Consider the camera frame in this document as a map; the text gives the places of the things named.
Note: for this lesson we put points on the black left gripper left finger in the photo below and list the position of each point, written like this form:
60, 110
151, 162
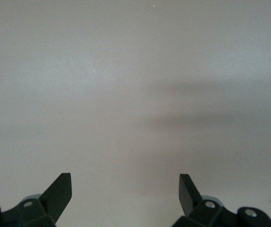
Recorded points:
55, 201

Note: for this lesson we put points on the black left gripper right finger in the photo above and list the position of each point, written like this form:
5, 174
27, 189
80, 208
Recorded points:
189, 201

